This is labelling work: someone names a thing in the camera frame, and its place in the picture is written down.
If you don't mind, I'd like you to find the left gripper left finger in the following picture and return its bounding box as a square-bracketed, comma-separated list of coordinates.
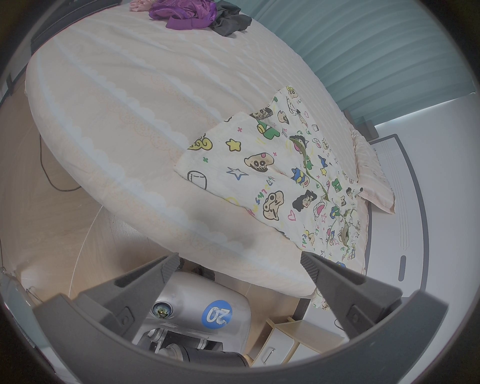
[77, 253, 181, 335]

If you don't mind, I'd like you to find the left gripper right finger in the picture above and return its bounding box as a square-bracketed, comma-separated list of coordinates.
[300, 250, 404, 340]

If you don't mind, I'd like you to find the white printed pyjama top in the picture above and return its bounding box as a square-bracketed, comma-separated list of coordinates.
[173, 85, 366, 312]

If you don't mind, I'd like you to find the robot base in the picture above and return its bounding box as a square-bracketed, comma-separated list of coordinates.
[130, 268, 253, 370]

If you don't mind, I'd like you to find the bed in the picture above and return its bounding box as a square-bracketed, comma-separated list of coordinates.
[24, 0, 428, 312]

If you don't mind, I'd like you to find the pale wooden bedside table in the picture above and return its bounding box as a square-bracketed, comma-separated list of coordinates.
[249, 315, 346, 368]

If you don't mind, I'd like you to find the cream striped pillow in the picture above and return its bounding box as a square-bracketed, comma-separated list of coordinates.
[350, 125, 396, 214]

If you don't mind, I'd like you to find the grey bedside table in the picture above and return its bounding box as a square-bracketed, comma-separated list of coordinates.
[343, 109, 379, 141]

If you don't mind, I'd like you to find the blue-green curtain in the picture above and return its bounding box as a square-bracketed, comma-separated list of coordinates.
[250, 0, 478, 126]

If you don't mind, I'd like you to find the purple garment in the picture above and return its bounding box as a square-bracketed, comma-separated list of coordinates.
[148, 0, 218, 31]

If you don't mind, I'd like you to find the dark grey garment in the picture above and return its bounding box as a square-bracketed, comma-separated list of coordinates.
[210, 0, 253, 37]

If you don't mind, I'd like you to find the black cable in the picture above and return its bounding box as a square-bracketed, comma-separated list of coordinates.
[38, 133, 80, 193]

